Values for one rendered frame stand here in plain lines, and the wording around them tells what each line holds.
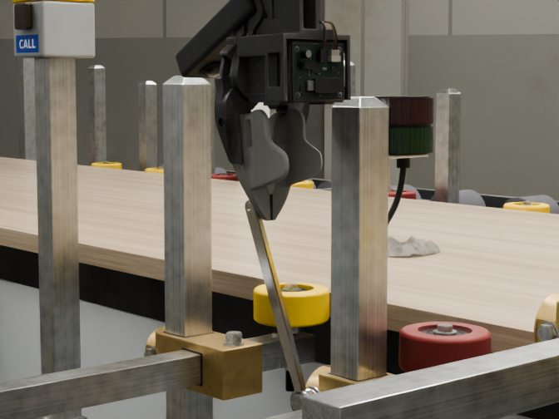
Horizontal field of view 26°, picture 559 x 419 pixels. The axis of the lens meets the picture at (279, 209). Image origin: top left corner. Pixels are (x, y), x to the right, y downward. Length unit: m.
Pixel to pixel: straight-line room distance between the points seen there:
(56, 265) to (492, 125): 3.58
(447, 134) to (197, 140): 1.24
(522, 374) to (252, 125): 0.36
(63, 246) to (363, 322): 0.51
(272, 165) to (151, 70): 4.23
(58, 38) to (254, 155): 0.48
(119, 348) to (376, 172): 0.80
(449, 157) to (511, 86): 2.48
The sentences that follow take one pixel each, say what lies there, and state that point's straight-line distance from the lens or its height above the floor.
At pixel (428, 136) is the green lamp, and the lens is 1.06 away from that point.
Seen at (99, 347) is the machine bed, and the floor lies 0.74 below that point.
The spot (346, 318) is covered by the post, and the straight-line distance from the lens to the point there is 1.04.
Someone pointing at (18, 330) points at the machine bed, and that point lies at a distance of 2.00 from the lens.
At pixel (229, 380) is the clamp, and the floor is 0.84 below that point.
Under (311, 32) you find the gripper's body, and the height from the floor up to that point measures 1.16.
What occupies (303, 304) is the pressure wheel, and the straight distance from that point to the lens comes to 1.25.
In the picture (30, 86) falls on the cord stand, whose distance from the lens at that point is 3.76.
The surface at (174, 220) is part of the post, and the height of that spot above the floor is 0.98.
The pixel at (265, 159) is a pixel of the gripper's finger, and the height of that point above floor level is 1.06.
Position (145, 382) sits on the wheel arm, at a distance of 1.17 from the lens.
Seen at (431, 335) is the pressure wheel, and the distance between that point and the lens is 1.05.
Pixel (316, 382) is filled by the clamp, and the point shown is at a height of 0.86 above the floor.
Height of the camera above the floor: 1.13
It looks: 6 degrees down
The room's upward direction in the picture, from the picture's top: straight up
